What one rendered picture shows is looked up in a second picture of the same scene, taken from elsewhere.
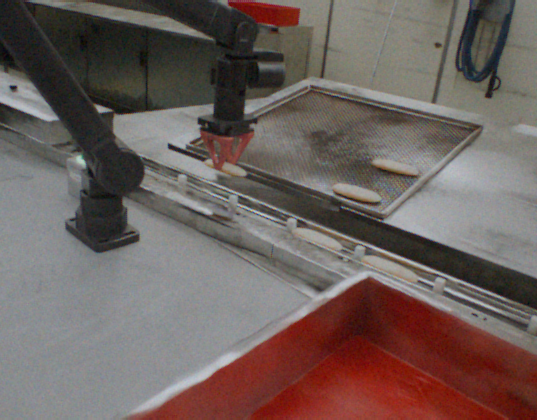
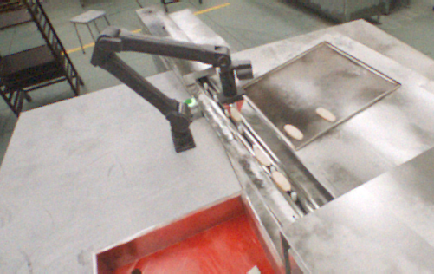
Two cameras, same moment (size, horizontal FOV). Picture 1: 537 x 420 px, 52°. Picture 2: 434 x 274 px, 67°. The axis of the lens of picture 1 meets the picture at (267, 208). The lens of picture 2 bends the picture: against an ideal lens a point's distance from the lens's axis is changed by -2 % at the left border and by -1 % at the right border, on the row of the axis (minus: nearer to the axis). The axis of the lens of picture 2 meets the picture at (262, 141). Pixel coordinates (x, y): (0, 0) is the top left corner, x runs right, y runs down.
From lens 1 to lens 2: 0.73 m
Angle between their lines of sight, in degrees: 32
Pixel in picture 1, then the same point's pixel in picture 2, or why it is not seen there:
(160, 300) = (184, 181)
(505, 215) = (358, 158)
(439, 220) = (321, 156)
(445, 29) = not seen: outside the picture
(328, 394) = (212, 238)
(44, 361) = (135, 204)
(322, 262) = (249, 174)
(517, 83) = not seen: outside the picture
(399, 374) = (246, 236)
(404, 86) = not seen: outside the picture
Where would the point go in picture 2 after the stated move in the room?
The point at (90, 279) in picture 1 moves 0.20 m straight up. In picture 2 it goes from (166, 167) to (150, 127)
